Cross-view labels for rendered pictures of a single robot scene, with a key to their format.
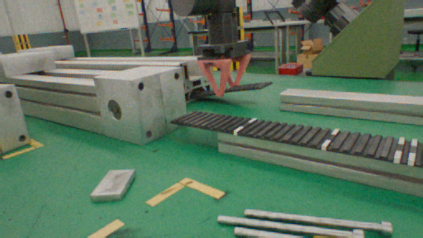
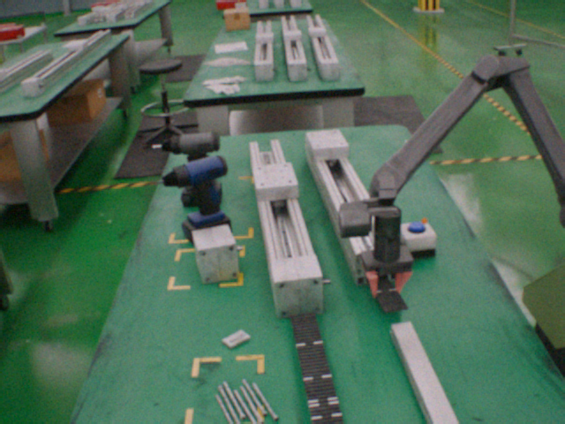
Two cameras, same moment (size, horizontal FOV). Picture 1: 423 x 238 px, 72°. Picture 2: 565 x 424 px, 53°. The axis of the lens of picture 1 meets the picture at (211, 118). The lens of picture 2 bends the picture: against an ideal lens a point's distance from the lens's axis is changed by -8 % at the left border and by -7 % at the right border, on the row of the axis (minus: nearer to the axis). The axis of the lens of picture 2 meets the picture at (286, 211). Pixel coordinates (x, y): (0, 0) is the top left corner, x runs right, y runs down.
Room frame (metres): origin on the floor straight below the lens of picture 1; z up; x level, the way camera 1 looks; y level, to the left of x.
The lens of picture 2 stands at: (-0.30, -0.70, 1.55)
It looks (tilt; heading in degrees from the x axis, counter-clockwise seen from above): 26 degrees down; 48
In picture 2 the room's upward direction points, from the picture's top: 4 degrees counter-clockwise
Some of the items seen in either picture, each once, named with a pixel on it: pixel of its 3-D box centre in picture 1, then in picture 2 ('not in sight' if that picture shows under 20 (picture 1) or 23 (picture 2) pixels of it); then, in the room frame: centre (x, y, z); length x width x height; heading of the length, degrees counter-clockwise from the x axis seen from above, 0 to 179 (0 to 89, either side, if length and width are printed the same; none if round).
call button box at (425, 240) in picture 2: not in sight; (412, 239); (0.80, 0.05, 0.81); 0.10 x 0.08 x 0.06; 142
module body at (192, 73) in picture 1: (92, 73); (342, 194); (0.87, 0.34, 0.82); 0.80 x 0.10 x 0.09; 52
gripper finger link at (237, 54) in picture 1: (229, 69); (392, 276); (0.59, -0.04, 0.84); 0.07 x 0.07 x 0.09; 52
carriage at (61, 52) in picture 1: (47, 58); (327, 148); (1.02, 0.54, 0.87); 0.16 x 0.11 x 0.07; 52
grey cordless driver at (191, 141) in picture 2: not in sight; (189, 169); (0.62, 0.72, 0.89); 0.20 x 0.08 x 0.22; 136
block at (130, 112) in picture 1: (149, 99); (302, 285); (0.46, 0.10, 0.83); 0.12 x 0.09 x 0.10; 142
